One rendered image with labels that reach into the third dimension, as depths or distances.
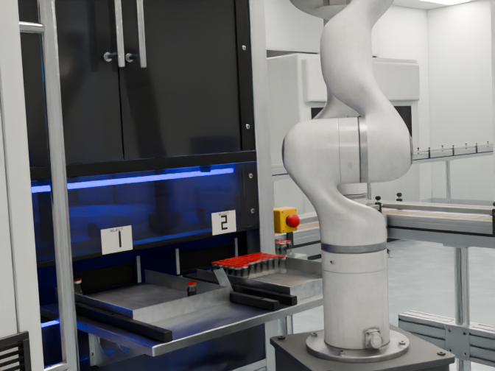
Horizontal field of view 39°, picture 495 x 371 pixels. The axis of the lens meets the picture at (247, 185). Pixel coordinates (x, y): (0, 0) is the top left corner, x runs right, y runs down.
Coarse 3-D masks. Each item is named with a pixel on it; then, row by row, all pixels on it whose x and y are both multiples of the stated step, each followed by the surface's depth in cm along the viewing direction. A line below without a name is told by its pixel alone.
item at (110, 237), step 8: (104, 232) 167; (112, 232) 168; (128, 232) 171; (104, 240) 167; (112, 240) 168; (128, 240) 171; (104, 248) 167; (112, 248) 168; (120, 248) 170; (128, 248) 171
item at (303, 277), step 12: (288, 264) 193; (300, 264) 189; (312, 264) 186; (204, 276) 180; (228, 276) 172; (264, 276) 185; (276, 276) 184; (288, 276) 183; (300, 276) 183; (312, 276) 182; (264, 288) 163; (276, 288) 160; (288, 288) 157; (300, 288) 159; (312, 288) 161
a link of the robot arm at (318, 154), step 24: (312, 120) 126; (336, 120) 125; (288, 144) 125; (312, 144) 122; (336, 144) 122; (288, 168) 125; (312, 168) 122; (336, 168) 122; (312, 192) 123; (336, 192) 125; (336, 216) 123; (360, 216) 123; (336, 240) 124; (360, 240) 122; (384, 240) 125
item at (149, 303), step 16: (144, 272) 184; (160, 272) 180; (128, 288) 178; (144, 288) 177; (160, 288) 177; (176, 288) 174; (208, 288) 165; (224, 288) 158; (96, 304) 153; (112, 304) 148; (128, 304) 161; (144, 304) 160; (160, 304) 147; (176, 304) 150; (192, 304) 152; (208, 304) 156; (144, 320) 144
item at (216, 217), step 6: (234, 210) 194; (216, 216) 190; (228, 216) 193; (234, 216) 194; (216, 222) 190; (228, 222) 193; (234, 222) 194; (216, 228) 190; (228, 228) 193; (234, 228) 194; (216, 234) 190
